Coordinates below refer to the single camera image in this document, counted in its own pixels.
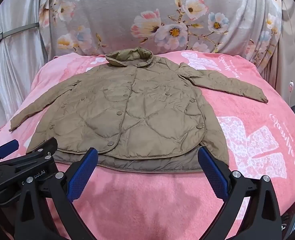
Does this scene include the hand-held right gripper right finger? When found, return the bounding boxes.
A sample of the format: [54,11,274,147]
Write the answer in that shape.
[198,146,285,240]

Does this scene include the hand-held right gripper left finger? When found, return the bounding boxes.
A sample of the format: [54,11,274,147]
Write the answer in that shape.
[14,148,99,240]

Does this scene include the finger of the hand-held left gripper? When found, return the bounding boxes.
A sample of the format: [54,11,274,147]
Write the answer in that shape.
[0,139,19,167]
[0,137,58,170]

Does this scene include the khaki quilted jacket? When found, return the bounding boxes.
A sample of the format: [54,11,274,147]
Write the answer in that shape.
[9,47,268,173]

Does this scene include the pink printed blanket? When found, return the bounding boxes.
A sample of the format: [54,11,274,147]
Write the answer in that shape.
[0,50,295,240]

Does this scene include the white satin curtain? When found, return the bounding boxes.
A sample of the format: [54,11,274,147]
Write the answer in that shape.
[0,0,55,140]
[263,0,295,105]

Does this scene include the grey floral cloth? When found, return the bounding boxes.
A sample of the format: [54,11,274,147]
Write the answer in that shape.
[39,0,283,80]

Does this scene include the grey strap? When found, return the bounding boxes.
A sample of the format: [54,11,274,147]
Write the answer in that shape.
[0,22,40,47]

